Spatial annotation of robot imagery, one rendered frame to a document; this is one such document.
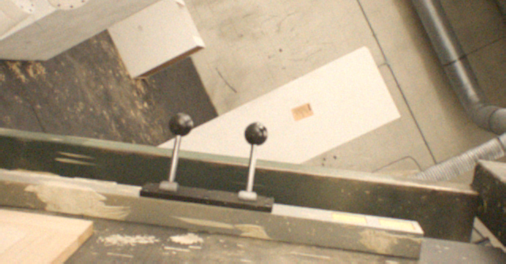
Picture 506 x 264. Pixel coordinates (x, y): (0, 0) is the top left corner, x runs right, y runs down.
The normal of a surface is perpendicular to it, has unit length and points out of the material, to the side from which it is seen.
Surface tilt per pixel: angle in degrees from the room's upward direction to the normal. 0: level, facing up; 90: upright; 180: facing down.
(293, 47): 90
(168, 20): 90
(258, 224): 90
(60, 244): 57
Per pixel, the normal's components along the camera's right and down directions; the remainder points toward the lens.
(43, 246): 0.11, -0.98
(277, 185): -0.07, 0.16
